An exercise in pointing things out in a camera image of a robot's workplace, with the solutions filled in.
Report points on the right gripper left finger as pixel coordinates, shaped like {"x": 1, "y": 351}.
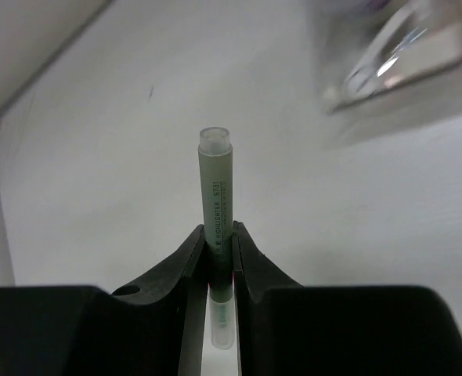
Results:
{"x": 164, "y": 328}

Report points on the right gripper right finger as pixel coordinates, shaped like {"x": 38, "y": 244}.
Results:
{"x": 254, "y": 276}

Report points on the green grey pen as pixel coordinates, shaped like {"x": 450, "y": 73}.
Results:
{"x": 215, "y": 156}

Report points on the clear plastic tray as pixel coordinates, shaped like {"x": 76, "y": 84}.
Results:
{"x": 383, "y": 67}

